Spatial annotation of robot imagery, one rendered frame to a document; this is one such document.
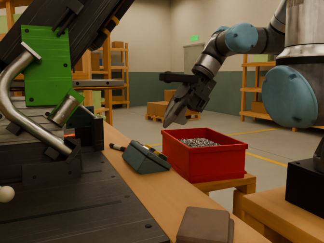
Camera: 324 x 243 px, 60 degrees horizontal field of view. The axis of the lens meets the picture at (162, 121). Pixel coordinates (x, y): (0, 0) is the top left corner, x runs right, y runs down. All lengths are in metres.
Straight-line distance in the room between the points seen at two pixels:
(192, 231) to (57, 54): 0.57
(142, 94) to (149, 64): 1.13
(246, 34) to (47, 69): 0.52
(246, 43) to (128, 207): 0.51
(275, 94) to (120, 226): 0.37
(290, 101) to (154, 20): 10.54
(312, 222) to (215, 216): 0.27
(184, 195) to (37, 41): 0.53
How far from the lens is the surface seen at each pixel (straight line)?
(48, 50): 0.81
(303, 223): 0.67
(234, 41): 0.79
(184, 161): 0.94
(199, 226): 0.44
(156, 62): 10.89
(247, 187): 1.03
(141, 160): 0.72
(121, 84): 0.94
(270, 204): 0.72
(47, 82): 0.78
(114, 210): 0.55
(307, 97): 0.54
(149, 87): 10.73
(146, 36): 10.78
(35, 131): 0.73
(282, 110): 0.57
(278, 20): 0.86
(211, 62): 0.87
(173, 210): 0.54
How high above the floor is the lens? 1.15
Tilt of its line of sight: 9 degrees down
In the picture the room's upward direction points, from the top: straight up
